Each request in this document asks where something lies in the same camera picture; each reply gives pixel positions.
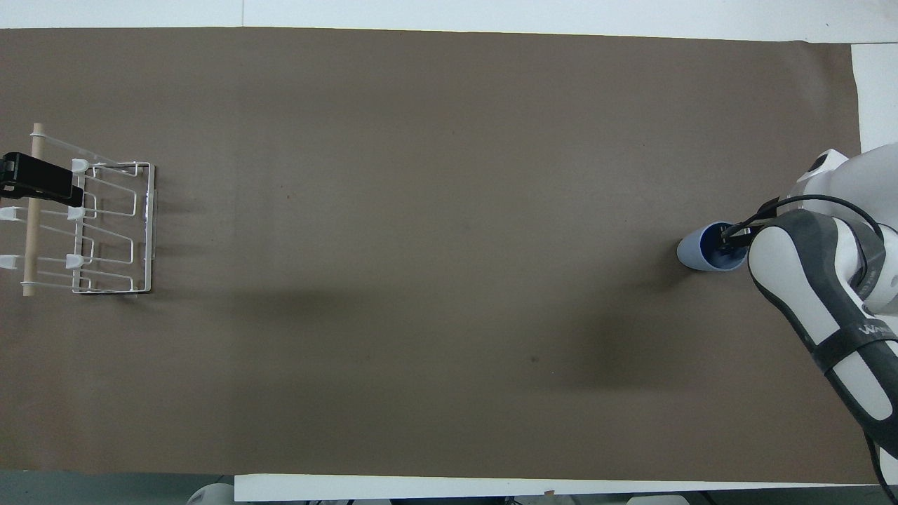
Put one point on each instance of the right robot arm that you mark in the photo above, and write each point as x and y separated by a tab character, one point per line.
779	266

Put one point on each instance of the blue cup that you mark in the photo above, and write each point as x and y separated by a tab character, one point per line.
694	252

